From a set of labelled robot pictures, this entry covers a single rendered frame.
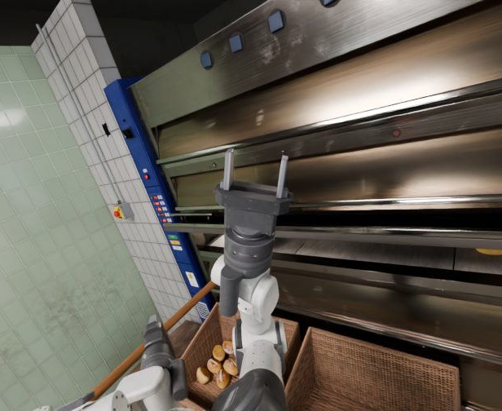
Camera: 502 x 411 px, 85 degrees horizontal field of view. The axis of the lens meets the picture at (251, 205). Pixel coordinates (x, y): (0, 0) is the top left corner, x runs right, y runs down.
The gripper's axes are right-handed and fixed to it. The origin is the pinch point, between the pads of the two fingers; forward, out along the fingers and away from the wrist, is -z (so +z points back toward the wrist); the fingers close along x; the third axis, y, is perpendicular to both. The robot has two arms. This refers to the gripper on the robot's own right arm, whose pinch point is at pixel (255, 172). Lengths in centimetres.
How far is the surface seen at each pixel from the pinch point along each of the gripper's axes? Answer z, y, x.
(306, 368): 103, 35, -26
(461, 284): 40, 31, -61
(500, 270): 35, 35, -72
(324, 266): 56, 49, -25
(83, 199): 86, 110, 135
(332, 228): 28.9, 33.5, -20.9
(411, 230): 20.3, 25.1, -38.1
